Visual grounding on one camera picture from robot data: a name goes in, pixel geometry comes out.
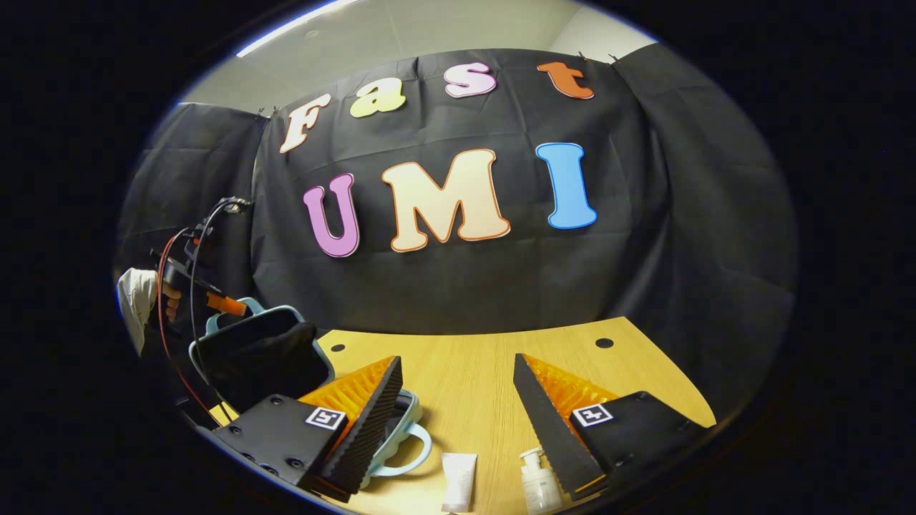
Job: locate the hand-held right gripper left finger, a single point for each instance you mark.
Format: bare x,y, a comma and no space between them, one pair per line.
368,422

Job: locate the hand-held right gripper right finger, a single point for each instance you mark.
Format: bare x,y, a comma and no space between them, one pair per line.
547,422

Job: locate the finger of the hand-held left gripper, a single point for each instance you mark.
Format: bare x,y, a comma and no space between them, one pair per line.
227,305

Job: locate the light blue suitcase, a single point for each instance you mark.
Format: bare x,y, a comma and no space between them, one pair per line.
257,357

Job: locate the white pump bottle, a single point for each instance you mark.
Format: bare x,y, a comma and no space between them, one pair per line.
540,486

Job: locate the white cream tube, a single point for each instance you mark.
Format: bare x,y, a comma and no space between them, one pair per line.
458,483

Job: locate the black backdrop cloth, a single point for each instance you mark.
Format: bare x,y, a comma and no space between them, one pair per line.
680,250

